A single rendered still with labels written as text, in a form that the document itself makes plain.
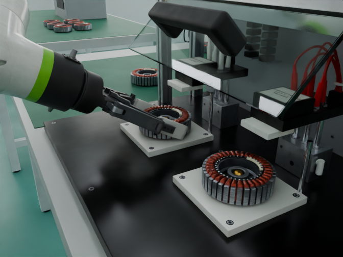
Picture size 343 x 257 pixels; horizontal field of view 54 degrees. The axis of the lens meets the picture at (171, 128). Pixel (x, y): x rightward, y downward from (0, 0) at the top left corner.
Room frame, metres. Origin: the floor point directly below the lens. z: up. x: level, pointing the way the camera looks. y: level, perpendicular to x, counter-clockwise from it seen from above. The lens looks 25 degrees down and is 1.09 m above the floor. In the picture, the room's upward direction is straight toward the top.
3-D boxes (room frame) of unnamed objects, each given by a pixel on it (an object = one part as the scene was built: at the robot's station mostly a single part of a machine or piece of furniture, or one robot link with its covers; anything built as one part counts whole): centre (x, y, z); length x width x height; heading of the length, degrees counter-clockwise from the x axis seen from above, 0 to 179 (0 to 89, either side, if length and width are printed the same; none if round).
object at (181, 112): (0.65, 0.01, 0.80); 0.11 x 0.11 x 0.04
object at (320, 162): (0.47, -0.24, 0.80); 0.01 x 0.01 x 0.03; 29
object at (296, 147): (0.51, -0.23, 0.80); 0.08 x 0.05 x 0.06; 29
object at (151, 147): (0.65, 0.01, 0.78); 0.15 x 0.15 x 0.01; 29
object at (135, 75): (1.10, 0.08, 0.77); 0.11 x 0.11 x 0.04
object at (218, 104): (0.72, -0.11, 0.80); 0.08 x 0.05 x 0.06; 29
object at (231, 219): (0.44, -0.10, 0.78); 0.15 x 0.15 x 0.01; 29
